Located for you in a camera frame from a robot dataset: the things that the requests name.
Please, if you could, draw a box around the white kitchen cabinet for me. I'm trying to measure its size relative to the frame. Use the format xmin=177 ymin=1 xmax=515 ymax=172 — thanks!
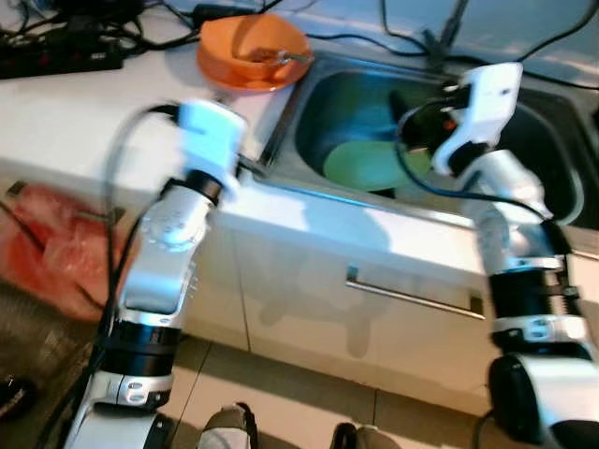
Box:
xmin=112 ymin=201 xmax=599 ymax=417

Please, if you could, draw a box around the green plastic plate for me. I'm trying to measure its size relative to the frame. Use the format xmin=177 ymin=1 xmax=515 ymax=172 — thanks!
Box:
xmin=323 ymin=138 xmax=439 ymax=194

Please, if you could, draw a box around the grey woven floor mat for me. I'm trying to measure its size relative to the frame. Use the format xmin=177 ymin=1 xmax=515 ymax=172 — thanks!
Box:
xmin=0 ymin=281 xmax=104 ymax=449

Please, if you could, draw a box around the chrome faucet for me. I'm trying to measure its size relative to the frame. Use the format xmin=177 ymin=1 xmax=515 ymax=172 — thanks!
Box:
xmin=419 ymin=0 xmax=471 ymax=74

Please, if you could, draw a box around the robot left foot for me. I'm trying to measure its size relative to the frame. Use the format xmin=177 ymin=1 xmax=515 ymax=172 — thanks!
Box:
xmin=195 ymin=402 xmax=260 ymax=449

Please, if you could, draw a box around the orange plastic bowl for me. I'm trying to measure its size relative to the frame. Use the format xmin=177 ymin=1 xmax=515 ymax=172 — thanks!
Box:
xmin=197 ymin=13 xmax=314 ymax=92

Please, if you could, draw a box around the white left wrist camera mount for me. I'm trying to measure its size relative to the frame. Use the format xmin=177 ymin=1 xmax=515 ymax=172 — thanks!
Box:
xmin=175 ymin=98 xmax=250 ymax=199

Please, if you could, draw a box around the short metal cabinet handle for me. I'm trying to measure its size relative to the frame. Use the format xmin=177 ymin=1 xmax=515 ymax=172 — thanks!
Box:
xmin=5 ymin=180 xmax=124 ymax=225

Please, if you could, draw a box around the red plastic bag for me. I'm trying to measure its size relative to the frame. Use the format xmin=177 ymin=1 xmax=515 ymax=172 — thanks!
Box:
xmin=0 ymin=182 xmax=124 ymax=324

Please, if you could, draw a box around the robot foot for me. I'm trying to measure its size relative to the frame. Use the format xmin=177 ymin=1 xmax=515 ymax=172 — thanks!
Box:
xmin=195 ymin=402 xmax=260 ymax=449
xmin=332 ymin=423 xmax=405 ymax=449

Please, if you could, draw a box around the long metal cabinet handle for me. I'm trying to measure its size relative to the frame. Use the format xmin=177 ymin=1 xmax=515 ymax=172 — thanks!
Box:
xmin=344 ymin=266 xmax=486 ymax=321

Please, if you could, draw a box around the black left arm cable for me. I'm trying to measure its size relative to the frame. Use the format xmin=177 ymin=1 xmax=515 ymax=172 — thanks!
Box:
xmin=33 ymin=103 xmax=183 ymax=449

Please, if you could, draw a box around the stainless steel sink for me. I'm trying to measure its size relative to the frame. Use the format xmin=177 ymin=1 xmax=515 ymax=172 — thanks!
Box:
xmin=257 ymin=51 xmax=599 ymax=233

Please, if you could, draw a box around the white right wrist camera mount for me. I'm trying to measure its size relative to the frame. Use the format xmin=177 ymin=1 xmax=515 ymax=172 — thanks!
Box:
xmin=433 ymin=62 xmax=525 ymax=177

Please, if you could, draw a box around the black power strip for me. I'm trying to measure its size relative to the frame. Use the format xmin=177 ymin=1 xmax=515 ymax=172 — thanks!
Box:
xmin=0 ymin=39 xmax=125 ymax=80

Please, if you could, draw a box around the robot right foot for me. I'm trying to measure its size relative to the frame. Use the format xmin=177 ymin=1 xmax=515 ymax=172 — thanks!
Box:
xmin=332 ymin=423 xmax=405 ymax=449

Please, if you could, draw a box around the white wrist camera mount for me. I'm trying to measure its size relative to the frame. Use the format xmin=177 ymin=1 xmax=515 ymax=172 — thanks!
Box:
xmin=433 ymin=62 xmax=525 ymax=177
xmin=175 ymin=98 xmax=250 ymax=199

